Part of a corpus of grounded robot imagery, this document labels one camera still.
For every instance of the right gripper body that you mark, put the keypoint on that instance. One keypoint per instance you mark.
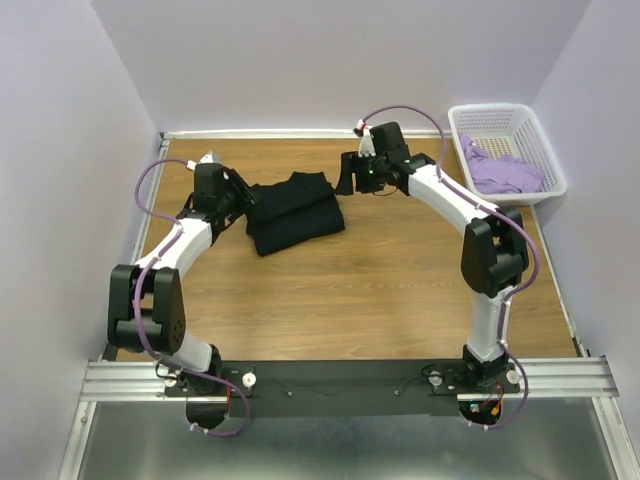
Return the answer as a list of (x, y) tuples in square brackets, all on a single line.
[(369, 175)]

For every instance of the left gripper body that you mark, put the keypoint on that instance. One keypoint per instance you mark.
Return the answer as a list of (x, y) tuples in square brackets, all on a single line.
[(237, 197)]

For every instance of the black t shirt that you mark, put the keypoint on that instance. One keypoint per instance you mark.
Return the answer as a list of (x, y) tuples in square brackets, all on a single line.
[(293, 211)]

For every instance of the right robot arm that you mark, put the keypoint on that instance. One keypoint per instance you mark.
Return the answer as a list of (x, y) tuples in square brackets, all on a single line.
[(494, 248)]

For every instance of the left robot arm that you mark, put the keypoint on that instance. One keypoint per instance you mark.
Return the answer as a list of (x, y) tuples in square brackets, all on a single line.
[(146, 312)]

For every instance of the white plastic laundry basket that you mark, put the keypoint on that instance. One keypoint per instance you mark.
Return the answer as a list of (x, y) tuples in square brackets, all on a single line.
[(507, 129)]

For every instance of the purple t shirt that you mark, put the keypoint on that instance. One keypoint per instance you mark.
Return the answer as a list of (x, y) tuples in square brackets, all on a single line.
[(506, 175)]

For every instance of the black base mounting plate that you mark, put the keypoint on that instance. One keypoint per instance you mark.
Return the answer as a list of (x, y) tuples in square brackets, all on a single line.
[(356, 388)]

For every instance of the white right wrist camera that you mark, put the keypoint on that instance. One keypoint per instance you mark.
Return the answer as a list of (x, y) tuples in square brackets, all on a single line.
[(366, 147)]

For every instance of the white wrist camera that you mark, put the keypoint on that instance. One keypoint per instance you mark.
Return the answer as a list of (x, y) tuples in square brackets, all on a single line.
[(209, 158), (366, 147)]

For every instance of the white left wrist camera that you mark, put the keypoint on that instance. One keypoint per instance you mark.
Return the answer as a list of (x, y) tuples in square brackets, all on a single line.
[(209, 158)]

